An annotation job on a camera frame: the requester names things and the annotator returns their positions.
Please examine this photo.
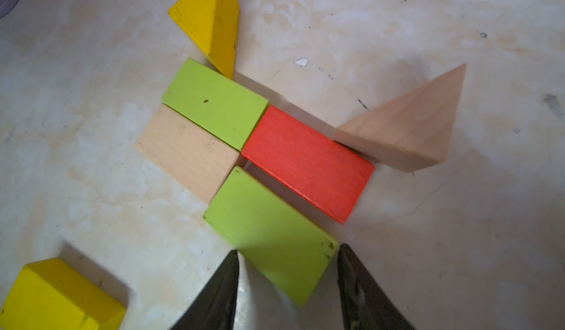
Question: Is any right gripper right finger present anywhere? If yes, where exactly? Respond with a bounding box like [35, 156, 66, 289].
[338, 243, 414, 330]

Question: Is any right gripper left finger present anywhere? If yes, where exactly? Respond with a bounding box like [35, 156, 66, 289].
[172, 250, 239, 330]

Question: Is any red rectangular block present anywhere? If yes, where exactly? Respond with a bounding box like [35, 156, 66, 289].
[241, 106, 375, 224]

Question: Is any natural wood rectangular block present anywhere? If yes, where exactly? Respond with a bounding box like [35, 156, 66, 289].
[135, 104, 244, 204]

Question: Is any yellow rectangular block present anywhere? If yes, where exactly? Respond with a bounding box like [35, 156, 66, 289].
[1, 258, 127, 329]

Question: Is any light green rectangular block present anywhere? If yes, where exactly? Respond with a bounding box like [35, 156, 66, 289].
[162, 58, 269, 151]

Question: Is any yellow triangle block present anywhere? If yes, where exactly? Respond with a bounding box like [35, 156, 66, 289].
[169, 0, 240, 79]

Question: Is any natural wood triangle block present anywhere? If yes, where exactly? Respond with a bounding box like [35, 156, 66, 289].
[335, 64, 467, 172]

